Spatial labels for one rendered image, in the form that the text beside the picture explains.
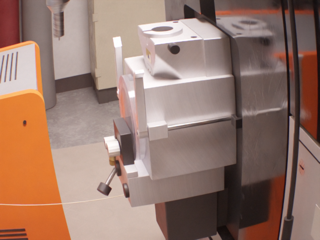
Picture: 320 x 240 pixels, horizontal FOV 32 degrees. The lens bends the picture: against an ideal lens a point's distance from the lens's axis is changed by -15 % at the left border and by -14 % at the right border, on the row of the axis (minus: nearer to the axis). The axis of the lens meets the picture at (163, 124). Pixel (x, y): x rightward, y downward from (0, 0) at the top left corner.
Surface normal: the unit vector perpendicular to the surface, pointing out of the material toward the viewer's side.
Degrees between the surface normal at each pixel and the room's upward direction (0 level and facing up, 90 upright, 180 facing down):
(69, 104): 0
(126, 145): 90
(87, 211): 0
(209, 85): 90
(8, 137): 90
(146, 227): 0
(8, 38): 90
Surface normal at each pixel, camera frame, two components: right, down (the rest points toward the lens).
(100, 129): -0.07, -0.91
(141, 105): 0.24, 0.38
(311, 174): -0.97, 0.15
